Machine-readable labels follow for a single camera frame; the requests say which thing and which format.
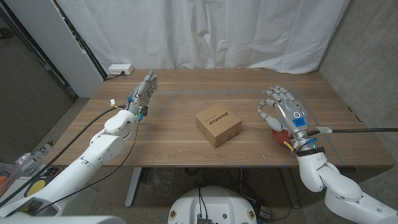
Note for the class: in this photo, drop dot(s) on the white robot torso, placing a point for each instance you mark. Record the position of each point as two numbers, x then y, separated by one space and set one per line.
214 205

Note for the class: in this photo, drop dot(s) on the white power strip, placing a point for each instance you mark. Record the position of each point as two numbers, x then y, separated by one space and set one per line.
119 69

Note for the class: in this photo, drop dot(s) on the red bowl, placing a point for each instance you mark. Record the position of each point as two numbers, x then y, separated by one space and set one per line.
280 137

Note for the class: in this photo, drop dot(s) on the white curtain backdrop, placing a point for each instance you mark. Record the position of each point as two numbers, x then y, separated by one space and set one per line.
202 34

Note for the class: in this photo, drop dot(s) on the brown cardboard box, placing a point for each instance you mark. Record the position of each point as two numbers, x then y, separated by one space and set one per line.
214 124

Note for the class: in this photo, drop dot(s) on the white cabinet panel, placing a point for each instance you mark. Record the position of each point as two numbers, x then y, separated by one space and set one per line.
62 46

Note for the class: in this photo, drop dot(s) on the yellow and black pedal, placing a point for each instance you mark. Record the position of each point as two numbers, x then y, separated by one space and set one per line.
35 188

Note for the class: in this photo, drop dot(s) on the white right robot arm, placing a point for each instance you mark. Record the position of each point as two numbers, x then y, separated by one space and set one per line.
339 183

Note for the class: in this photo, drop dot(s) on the small grey floor box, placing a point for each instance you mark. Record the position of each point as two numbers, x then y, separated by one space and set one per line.
265 213

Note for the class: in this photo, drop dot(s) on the white robot shoulder shell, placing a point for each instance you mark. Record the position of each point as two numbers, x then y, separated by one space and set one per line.
62 220

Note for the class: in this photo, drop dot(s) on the clear plastic container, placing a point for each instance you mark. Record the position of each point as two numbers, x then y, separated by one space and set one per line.
7 179

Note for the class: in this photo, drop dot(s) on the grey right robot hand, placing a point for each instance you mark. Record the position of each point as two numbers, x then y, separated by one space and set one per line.
289 113

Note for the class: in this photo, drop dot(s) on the clear plastic tool clutter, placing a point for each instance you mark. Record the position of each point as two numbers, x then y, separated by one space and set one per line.
34 158

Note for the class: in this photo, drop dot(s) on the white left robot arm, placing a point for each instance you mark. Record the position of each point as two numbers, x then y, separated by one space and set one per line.
99 152

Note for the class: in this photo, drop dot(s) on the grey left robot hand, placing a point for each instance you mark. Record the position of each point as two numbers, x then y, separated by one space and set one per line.
143 91

